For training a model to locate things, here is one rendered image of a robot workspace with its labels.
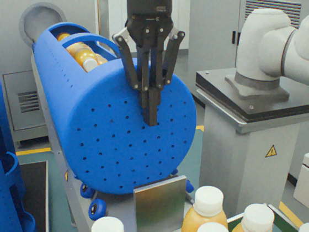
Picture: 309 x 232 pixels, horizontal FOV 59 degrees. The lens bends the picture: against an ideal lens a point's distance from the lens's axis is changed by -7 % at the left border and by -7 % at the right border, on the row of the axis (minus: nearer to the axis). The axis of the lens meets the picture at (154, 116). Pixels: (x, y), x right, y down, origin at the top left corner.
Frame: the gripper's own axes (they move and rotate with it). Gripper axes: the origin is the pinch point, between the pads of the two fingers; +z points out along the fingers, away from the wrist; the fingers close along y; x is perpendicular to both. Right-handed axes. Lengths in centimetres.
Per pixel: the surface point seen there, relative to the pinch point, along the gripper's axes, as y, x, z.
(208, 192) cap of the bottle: -0.1, -19.8, 5.6
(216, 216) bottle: 0.2, -21.9, 8.5
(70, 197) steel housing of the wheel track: -15.3, 18.2, 30.3
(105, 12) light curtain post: 31, 138, -7
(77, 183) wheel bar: -13.2, 14.4, 23.5
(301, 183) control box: 22.1, -19.8, 12.0
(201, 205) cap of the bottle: -2.0, -20.9, 6.3
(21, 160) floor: -39, 192, 116
